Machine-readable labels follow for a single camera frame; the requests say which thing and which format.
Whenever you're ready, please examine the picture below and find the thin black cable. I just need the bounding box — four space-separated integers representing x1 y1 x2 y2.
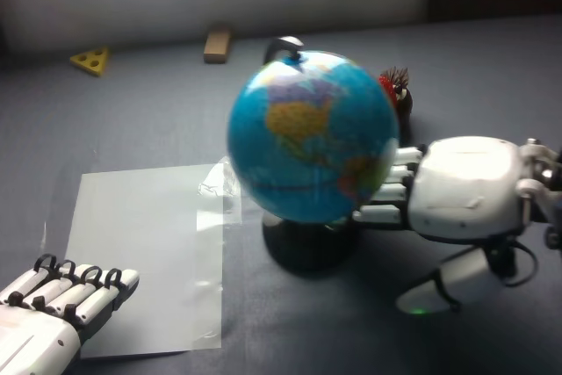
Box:
500 237 540 288

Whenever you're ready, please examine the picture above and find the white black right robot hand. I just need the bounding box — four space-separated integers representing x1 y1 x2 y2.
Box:
350 135 530 317

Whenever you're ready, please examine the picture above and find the grey tablecloth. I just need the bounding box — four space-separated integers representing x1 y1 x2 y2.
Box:
0 13 562 375

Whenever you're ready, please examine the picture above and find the white paper sheet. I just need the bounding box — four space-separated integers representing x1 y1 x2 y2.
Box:
64 162 226 359

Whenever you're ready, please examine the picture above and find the wooden rectangular block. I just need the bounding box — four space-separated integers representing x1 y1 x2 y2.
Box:
202 27 232 65

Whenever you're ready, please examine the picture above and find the red and brown toy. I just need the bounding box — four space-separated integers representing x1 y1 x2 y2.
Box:
378 66 414 122

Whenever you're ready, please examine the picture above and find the blue globe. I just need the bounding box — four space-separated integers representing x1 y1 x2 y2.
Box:
226 36 401 274

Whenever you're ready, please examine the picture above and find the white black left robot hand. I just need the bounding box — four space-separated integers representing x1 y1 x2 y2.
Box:
0 253 141 375

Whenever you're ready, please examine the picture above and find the yellow triangular block with holes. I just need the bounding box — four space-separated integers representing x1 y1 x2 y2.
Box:
68 45 111 78

